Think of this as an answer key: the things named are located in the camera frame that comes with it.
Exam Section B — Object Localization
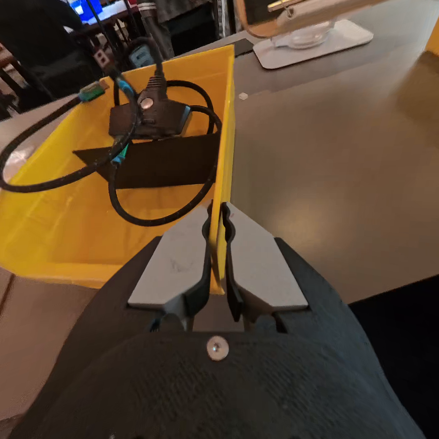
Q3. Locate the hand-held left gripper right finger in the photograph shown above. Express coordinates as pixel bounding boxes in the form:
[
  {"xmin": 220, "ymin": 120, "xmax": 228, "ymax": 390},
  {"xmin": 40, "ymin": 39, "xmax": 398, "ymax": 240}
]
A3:
[{"xmin": 221, "ymin": 202, "xmax": 308, "ymax": 322}]

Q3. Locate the black hdmi switch box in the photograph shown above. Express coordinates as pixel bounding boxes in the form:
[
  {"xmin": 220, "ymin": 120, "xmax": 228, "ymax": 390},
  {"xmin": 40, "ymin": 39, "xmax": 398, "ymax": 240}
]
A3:
[{"xmin": 109, "ymin": 77, "xmax": 191, "ymax": 140}]

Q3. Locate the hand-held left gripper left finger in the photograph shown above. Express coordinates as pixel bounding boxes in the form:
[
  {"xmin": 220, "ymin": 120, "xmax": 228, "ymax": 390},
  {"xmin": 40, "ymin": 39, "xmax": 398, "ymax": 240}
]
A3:
[{"xmin": 128, "ymin": 202, "xmax": 213, "ymax": 320}]

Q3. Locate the black office chair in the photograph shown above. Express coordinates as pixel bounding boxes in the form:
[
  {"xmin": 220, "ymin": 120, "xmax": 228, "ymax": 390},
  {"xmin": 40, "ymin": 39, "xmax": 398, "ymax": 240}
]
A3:
[{"xmin": 0, "ymin": 0, "xmax": 90, "ymax": 111}]

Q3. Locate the white monitor stand base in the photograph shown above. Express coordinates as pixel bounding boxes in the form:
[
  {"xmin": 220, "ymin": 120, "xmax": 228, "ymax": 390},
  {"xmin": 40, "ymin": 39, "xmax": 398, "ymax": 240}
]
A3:
[{"xmin": 253, "ymin": 19, "xmax": 374, "ymax": 70}]

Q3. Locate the black bin divider panel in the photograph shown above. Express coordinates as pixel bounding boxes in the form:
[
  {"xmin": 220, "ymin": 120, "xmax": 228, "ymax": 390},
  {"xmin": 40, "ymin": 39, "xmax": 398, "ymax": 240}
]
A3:
[{"xmin": 72, "ymin": 133, "xmax": 221, "ymax": 190}]

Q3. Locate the clear plastic bag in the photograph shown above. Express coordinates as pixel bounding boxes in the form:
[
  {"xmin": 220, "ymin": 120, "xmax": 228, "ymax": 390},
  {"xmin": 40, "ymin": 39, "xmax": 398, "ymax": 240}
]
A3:
[{"xmin": 5, "ymin": 146, "xmax": 36, "ymax": 175}]

